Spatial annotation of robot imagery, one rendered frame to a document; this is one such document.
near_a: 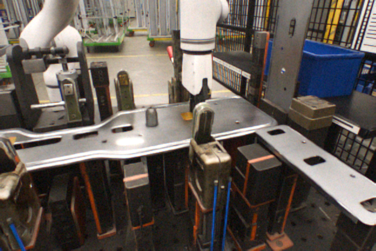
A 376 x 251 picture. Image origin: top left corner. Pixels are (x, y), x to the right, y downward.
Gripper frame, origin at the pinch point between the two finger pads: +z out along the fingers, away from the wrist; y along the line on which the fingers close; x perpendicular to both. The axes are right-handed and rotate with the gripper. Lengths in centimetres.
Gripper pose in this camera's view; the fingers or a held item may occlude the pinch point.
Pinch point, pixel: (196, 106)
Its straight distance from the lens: 63.6
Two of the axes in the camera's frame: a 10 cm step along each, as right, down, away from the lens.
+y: 3.4, 4.0, -8.5
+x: 9.4, -1.4, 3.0
